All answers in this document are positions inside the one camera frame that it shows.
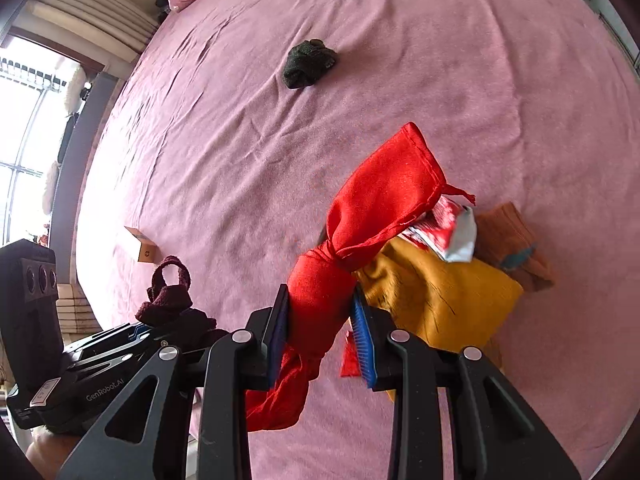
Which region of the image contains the dark knitted sock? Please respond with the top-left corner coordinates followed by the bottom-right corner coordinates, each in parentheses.
top-left (281, 40), bottom-right (337, 91)

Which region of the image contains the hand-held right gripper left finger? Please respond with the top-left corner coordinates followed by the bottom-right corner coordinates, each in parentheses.
top-left (57, 284), bottom-right (292, 480)

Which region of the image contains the small wooden box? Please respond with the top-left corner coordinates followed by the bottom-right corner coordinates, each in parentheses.
top-left (124, 226), bottom-right (160, 264)

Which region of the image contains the white plush toy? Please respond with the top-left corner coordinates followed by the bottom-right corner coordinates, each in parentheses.
top-left (65, 67), bottom-right (89, 112)

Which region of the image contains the red cloth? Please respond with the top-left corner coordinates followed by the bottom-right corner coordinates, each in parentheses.
top-left (245, 122), bottom-right (477, 433)

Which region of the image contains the orange brown sock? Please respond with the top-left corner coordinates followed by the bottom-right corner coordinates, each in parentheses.
top-left (472, 202), bottom-right (556, 293)

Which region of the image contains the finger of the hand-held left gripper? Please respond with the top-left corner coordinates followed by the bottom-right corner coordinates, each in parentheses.
top-left (64, 323), bottom-right (153, 357)
top-left (74, 344), bottom-right (167, 377)

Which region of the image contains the maroon knitted sock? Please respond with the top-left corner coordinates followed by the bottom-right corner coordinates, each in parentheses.
top-left (135, 255), bottom-right (231, 352)

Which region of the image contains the window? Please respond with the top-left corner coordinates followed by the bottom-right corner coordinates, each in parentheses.
top-left (0, 35), bottom-right (106, 261)

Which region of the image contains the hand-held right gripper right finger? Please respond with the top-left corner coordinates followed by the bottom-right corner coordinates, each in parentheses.
top-left (350, 292), bottom-right (583, 480)

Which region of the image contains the person's left forearm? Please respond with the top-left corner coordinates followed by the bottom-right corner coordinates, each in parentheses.
top-left (25, 427), bottom-right (83, 480)

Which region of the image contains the mustard yellow cloth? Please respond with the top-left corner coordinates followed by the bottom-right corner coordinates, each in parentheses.
top-left (352, 235), bottom-right (525, 403)

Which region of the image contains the grey window ledge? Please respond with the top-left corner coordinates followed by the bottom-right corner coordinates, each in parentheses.
top-left (52, 70), bottom-right (128, 286)

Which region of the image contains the pink bed sheet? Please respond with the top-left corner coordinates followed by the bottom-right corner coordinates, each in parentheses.
top-left (75, 0), bottom-right (640, 480)

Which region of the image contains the red white snack packet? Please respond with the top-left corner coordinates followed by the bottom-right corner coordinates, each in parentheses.
top-left (400, 195), bottom-right (478, 263)

